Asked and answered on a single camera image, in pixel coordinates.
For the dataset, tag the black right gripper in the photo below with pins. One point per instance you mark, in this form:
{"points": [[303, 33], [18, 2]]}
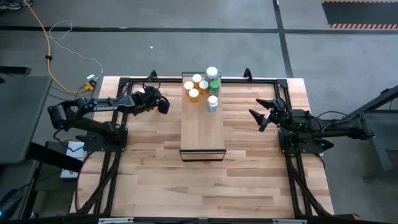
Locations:
{"points": [[277, 114]]}

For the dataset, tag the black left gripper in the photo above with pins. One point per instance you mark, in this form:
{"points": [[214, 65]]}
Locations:
{"points": [[155, 100]]}

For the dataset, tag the green cap medicine bottle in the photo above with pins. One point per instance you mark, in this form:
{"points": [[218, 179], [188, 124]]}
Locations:
{"points": [[214, 84]]}

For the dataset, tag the large clear white-cap jar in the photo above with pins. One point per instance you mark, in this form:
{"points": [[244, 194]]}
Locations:
{"points": [[211, 72]]}

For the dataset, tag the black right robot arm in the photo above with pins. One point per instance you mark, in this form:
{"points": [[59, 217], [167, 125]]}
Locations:
{"points": [[342, 127]]}

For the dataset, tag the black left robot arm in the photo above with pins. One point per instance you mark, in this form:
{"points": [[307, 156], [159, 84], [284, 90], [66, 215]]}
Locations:
{"points": [[105, 108]]}

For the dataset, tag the white plug adapter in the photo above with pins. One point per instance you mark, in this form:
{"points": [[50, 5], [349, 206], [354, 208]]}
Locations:
{"points": [[90, 76]]}

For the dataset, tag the white power supply box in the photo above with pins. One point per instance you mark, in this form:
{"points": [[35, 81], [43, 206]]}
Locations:
{"points": [[74, 149]]}

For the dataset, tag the black slanted beam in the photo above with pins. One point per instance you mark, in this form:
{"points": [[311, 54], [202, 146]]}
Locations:
{"points": [[53, 157]]}

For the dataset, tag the black metal side stand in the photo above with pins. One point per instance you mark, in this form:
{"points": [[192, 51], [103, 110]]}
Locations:
{"points": [[387, 95]]}

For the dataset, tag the grey side table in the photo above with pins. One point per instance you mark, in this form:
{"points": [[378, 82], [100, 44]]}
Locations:
{"points": [[21, 118]]}

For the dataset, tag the black mat hazard stripe edge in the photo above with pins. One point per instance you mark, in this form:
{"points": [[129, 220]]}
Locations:
{"points": [[360, 12]]}

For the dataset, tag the black flat bar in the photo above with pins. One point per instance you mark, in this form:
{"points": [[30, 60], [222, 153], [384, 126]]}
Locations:
{"points": [[15, 70]]}

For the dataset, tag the person's shoe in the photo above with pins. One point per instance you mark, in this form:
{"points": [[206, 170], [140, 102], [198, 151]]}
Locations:
{"points": [[9, 5], [27, 2]]}

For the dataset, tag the black computer mouse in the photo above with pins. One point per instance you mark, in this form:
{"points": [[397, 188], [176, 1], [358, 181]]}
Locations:
{"points": [[9, 202]]}

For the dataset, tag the black frame bracket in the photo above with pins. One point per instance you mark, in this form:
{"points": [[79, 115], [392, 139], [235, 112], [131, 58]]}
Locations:
{"points": [[247, 74], [152, 74]]}

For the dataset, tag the black aluminium rig frame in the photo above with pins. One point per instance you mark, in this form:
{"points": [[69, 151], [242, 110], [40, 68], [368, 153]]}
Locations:
{"points": [[124, 82]]}

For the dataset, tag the wooden shelf black frame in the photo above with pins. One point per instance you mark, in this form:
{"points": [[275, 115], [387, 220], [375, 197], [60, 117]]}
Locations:
{"points": [[202, 130]]}

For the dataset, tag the silver metal bracket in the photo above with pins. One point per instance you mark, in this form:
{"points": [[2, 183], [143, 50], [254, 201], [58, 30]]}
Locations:
{"points": [[115, 220], [289, 221]]}

